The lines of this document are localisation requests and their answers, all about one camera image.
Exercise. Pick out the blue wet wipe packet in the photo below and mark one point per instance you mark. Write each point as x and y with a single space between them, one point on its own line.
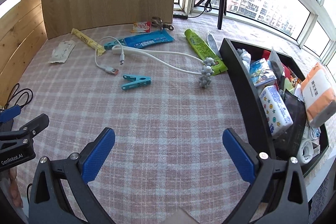
148 39

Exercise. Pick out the metal clip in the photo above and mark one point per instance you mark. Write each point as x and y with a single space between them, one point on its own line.
161 24

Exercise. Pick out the grey white patterned toy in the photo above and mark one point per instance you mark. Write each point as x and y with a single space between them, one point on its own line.
244 57

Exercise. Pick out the black tripod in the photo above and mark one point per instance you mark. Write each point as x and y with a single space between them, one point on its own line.
221 3

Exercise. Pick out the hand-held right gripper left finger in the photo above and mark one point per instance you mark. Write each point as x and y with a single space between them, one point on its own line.
98 154

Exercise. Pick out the red box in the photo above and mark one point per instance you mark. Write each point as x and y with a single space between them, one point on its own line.
266 54

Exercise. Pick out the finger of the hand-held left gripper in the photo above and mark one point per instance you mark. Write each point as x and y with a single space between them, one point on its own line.
9 112
34 124

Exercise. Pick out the white paper packet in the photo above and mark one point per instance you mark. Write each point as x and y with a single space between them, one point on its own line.
62 52

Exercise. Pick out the white roll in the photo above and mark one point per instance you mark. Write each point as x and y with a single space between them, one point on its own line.
305 151

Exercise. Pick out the wooden slat panel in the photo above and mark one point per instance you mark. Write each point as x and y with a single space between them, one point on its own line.
18 37

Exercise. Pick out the red white creamer sachet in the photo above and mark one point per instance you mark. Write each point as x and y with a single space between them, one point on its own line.
141 26

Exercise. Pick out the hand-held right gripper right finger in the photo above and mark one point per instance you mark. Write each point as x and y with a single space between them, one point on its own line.
237 155

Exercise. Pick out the orange white tissue pack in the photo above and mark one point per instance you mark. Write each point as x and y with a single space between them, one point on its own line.
319 94

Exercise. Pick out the black foil pouch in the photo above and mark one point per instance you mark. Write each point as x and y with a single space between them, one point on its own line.
294 119

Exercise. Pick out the person's left hand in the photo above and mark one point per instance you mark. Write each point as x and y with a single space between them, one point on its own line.
13 184

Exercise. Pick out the pink plaid cloth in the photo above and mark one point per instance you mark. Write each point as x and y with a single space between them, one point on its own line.
168 113

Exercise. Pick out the grey bead toy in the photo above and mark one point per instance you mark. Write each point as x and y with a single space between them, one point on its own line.
207 70

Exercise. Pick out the green tube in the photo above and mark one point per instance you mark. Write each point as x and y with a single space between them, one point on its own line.
199 44

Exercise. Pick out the yellow stick sachet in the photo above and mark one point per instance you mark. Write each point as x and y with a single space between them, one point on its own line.
88 41

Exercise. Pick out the white star print tissue pack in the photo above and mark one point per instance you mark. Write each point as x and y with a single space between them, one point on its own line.
275 108

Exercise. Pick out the black storage container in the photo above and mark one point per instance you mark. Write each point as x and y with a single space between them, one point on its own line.
236 82

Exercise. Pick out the clear glue tube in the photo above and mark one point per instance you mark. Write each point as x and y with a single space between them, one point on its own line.
213 43

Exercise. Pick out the black inline remote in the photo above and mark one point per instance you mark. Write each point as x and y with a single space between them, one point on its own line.
179 15

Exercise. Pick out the blue colourful packet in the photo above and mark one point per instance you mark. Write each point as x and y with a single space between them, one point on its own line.
262 73

